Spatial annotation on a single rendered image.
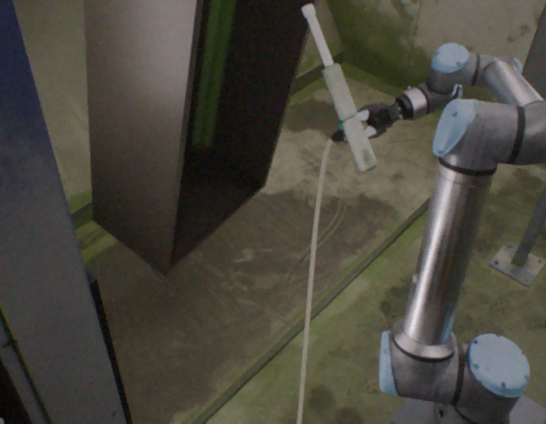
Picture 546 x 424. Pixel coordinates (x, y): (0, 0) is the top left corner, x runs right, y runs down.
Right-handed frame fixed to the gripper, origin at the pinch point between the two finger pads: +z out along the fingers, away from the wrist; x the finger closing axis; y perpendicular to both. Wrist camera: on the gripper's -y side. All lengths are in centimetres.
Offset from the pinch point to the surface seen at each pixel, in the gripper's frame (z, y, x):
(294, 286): 16, 91, -56
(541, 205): -90, 62, -62
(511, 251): -87, 93, -85
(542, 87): -148, 117, -21
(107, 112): 60, 15, 31
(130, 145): 57, 16, 20
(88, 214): 86, 129, 7
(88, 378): 83, -45, -24
